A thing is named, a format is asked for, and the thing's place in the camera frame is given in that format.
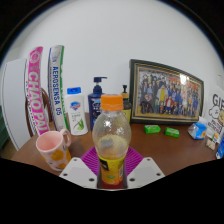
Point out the white paper gift bag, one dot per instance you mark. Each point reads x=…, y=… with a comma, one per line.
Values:
x=216, y=110

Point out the blue tissue pack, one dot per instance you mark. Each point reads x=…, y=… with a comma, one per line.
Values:
x=197, y=131

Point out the small snack packet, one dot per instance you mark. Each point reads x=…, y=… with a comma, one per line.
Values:
x=210, y=143

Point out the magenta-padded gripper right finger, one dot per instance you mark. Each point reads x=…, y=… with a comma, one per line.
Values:
x=143, y=168

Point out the dark blue pump bottle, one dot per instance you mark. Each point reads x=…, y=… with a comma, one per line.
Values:
x=96, y=103

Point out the white and blue shuttlecock tube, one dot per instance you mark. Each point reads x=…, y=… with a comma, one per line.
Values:
x=56, y=86

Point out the pink cup with yellow print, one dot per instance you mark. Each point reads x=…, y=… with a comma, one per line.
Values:
x=51, y=150

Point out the white door panel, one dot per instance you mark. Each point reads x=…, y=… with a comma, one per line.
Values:
x=13, y=103

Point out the framed group photo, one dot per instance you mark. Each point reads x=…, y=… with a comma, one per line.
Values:
x=166, y=93

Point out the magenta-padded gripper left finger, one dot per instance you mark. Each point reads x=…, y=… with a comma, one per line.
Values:
x=80, y=170

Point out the white bottle with blue cap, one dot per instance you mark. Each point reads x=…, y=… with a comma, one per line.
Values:
x=76, y=113

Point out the orange juice bottle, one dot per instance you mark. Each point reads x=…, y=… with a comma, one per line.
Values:
x=111, y=133

